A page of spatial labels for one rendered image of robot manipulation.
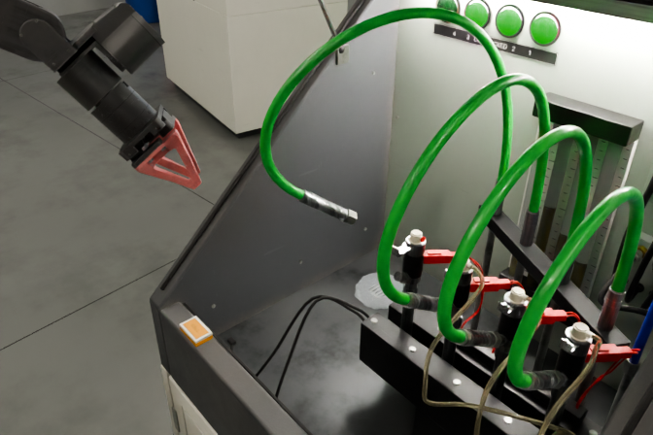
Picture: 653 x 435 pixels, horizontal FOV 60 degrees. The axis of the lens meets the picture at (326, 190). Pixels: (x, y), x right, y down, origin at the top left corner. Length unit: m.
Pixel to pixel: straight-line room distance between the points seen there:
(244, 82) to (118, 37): 2.92
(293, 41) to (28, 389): 2.45
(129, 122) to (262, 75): 2.97
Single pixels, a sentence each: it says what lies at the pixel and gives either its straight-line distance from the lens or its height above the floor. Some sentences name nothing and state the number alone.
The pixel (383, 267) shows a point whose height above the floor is 1.22.
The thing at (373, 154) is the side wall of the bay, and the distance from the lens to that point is 1.16.
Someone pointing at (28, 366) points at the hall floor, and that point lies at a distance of 2.41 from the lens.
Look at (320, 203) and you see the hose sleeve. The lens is 0.79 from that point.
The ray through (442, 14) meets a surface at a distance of 0.76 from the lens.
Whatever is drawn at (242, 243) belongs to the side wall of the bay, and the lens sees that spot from 1.02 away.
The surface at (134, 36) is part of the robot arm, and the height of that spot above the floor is 1.41.
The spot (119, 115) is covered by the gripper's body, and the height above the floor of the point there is 1.33.
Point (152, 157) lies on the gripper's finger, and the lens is 0.72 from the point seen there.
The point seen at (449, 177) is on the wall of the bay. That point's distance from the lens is 1.11.
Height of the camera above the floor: 1.59
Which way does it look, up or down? 30 degrees down
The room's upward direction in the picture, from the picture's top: 1 degrees clockwise
